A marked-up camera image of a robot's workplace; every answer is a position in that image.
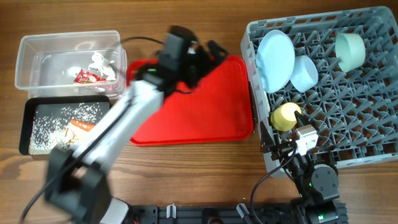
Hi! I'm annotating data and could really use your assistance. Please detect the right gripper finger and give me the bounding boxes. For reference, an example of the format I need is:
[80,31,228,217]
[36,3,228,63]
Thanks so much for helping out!
[294,111,307,127]
[259,121,275,153]

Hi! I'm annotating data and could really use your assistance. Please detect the yellow cup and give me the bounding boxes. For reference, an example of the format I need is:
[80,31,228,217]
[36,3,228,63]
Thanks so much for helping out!
[271,103,302,132]

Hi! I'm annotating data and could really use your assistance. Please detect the light blue small bowl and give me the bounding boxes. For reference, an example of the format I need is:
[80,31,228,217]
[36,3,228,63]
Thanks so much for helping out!
[290,55,318,93]

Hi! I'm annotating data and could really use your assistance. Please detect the light blue plate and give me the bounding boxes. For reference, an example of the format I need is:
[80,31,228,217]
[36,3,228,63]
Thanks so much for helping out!
[256,30,295,93]

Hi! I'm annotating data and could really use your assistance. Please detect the mint green bowl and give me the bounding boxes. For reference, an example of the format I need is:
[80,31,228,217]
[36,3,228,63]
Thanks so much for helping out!
[335,34,366,72]

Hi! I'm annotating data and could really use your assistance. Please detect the white tissue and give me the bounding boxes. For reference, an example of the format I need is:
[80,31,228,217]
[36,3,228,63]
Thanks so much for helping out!
[88,52,116,81]

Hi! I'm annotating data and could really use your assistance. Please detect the red snack wrapper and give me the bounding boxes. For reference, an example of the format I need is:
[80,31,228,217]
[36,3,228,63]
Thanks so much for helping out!
[74,70,107,84]

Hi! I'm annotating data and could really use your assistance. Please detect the orange carrot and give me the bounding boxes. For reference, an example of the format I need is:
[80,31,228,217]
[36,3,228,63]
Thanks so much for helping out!
[70,119,95,132]

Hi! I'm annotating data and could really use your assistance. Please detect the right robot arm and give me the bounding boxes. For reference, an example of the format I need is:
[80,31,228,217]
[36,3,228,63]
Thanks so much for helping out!
[255,111,346,224]

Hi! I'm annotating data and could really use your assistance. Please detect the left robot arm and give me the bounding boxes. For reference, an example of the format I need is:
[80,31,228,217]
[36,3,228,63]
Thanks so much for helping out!
[40,26,229,223]

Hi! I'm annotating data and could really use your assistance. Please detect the grey dishwasher rack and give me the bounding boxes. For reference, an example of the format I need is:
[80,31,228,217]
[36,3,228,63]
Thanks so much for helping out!
[240,6,397,169]

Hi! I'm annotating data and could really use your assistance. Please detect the red serving tray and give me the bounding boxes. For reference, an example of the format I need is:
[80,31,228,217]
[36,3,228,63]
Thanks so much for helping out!
[130,55,254,146]

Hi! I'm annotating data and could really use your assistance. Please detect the clear plastic bin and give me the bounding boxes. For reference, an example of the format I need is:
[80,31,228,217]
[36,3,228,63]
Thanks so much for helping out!
[15,30,127,98]

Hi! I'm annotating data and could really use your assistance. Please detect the peanut shells pile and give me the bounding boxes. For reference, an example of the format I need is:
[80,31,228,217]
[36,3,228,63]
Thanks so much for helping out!
[61,128,80,147]

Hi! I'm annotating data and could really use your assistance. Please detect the black plastic tray bin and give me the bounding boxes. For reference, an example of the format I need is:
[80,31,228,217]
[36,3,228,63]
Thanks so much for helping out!
[19,95,110,156]

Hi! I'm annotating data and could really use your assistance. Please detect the scattered white rice grains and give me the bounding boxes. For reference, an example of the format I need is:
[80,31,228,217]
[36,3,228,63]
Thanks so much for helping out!
[29,102,109,155]

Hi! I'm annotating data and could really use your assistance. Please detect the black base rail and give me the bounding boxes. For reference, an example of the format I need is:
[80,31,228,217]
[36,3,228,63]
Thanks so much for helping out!
[125,203,348,224]

